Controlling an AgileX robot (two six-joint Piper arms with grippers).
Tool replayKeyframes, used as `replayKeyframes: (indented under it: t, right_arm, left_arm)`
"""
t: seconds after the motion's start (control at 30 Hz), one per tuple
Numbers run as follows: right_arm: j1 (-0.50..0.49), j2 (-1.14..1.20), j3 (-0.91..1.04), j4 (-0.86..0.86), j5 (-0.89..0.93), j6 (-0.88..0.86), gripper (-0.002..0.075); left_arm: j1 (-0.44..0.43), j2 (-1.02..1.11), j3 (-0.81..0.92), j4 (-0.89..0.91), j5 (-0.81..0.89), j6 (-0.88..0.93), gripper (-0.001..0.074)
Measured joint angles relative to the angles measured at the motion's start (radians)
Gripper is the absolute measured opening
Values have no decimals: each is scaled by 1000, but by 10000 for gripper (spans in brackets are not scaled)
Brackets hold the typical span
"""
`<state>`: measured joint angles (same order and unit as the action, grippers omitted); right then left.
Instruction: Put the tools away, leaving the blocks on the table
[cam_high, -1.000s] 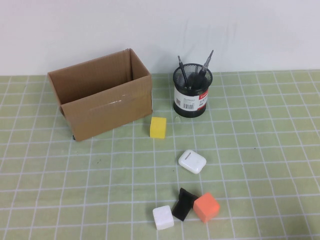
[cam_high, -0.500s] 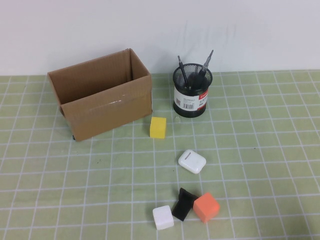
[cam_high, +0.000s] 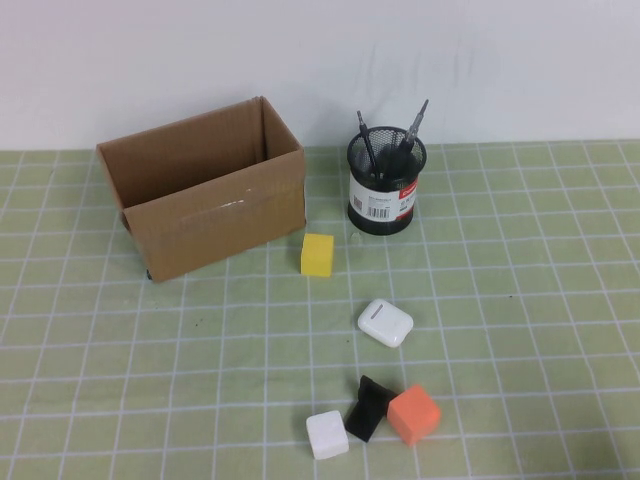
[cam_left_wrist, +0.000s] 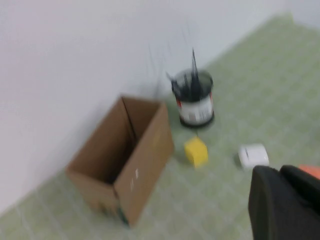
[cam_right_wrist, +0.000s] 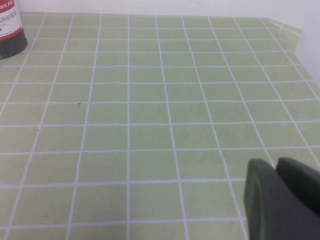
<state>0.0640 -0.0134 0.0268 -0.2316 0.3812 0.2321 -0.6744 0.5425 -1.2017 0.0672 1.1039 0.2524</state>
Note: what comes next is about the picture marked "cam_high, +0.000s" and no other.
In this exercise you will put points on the black foam block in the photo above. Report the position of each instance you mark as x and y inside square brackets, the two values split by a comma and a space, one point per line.
[367, 410]

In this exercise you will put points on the black mesh pen holder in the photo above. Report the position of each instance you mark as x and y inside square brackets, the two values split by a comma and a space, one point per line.
[385, 200]

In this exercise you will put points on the white foam block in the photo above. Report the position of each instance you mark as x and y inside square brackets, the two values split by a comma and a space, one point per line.
[327, 435]

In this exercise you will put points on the yellow foam block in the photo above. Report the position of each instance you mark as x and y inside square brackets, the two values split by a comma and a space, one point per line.
[317, 255]

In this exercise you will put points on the white earbuds case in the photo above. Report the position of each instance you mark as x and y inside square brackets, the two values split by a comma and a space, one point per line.
[385, 322]

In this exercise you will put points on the brown cardboard box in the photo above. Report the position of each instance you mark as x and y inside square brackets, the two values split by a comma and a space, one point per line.
[215, 230]

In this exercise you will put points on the orange foam block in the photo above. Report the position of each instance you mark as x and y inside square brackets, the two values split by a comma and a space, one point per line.
[414, 415]

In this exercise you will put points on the green checked table cloth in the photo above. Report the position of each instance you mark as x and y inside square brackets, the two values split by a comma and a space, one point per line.
[500, 325]

